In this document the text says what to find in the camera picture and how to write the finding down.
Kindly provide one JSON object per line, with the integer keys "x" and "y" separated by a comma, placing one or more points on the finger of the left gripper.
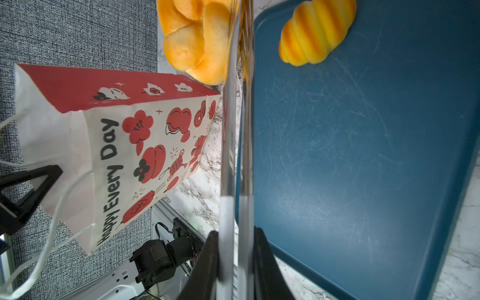
{"x": 15, "y": 215}

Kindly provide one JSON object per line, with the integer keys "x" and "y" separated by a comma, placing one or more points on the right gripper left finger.
{"x": 202, "y": 282}

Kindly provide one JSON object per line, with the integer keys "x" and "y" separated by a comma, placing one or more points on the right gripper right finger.
{"x": 269, "y": 283}

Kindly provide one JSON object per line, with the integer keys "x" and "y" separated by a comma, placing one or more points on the red white paper gift bag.
{"x": 121, "y": 139}

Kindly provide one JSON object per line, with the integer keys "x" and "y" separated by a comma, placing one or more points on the knot shaped bread roll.
{"x": 197, "y": 37}

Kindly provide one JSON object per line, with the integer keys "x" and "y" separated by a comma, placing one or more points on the striped yellow bun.
{"x": 316, "y": 28}

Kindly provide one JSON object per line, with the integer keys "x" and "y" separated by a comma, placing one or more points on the teal rectangular tray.
{"x": 361, "y": 162}

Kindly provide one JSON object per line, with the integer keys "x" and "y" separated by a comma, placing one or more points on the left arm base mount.
{"x": 156, "y": 260}

